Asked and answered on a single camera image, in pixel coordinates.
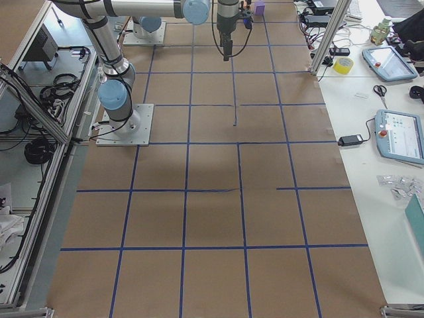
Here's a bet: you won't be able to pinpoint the blue teach pendant far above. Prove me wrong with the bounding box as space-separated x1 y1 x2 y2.
362 46 418 81

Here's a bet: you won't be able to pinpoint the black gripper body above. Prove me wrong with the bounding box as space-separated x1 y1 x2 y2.
220 32 233 55

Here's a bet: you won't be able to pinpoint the purple foam block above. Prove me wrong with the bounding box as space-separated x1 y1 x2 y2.
254 0 265 16

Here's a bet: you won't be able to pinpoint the blue teach pendant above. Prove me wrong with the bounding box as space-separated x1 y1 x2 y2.
362 46 418 81
374 109 423 164

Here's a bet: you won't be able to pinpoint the black power adapter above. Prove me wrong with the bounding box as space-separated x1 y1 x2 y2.
337 134 364 146

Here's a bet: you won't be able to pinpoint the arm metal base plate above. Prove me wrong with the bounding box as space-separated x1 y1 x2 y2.
95 103 154 146
123 20 166 46

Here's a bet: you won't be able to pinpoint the aluminium frame post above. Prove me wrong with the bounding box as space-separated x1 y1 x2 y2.
309 0 351 76

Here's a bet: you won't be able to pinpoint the teal box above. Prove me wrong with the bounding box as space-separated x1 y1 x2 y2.
405 194 424 252

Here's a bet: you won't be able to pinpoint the blue teach pendant near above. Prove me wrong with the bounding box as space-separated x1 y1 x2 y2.
374 109 423 164

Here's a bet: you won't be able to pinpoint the bag of small parts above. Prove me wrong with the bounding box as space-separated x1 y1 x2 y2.
376 175 423 201

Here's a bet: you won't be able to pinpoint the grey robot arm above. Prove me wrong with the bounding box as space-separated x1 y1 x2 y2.
54 1 211 136
117 1 253 62

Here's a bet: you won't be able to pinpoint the yellow tape roll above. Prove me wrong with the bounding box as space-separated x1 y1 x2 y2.
333 57 354 75

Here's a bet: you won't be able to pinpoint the black scissors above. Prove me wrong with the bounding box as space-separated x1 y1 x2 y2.
373 85 388 109

